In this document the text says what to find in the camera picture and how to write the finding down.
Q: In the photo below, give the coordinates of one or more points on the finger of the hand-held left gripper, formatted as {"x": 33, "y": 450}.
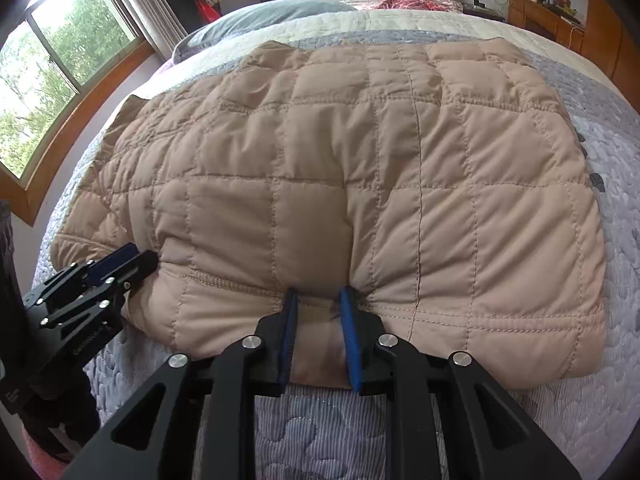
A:
{"x": 115, "y": 258}
{"x": 135, "y": 267}

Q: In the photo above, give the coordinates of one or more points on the red hanging bag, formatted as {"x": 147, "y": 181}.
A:
{"x": 207, "y": 10}

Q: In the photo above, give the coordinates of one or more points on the red patterned cloth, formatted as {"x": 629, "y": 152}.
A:
{"x": 415, "y": 2}

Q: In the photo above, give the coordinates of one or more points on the wooden wardrobe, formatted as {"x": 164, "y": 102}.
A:
{"x": 607, "y": 35}

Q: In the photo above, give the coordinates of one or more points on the cream blanket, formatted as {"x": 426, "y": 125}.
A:
{"x": 425, "y": 22}

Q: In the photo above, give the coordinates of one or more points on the large wooden-framed window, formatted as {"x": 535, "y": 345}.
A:
{"x": 60, "y": 60}

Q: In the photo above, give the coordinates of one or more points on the person's left forearm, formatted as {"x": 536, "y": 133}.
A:
{"x": 45, "y": 460}

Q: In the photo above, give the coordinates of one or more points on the blue-grey pillow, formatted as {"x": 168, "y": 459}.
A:
{"x": 270, "y": 15}

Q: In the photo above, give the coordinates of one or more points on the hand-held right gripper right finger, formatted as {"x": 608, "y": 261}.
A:
{"x": 350, "y": 340}

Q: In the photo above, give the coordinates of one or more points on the dark nightstand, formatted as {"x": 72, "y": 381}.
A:
{"x": 482, "y": 11}

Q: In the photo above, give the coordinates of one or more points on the grey quilted bedspread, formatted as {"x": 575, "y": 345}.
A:
{"x": 615, "y": 335}

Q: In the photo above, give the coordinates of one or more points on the tan quilted jacket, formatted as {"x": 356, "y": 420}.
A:
{"x": 350, "y": 185}

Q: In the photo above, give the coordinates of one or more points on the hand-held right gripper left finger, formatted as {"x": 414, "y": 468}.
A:
{"x": 289, "y": 330}

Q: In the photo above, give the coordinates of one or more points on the beige curtain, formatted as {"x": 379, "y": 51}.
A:
{"x": 150, "y": 0}

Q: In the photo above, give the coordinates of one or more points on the wooden desk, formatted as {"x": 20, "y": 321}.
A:
{"x": 540, "y": 20}

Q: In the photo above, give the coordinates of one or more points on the black hanging garment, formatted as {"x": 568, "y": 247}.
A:
{"x": 180, "y": 0}

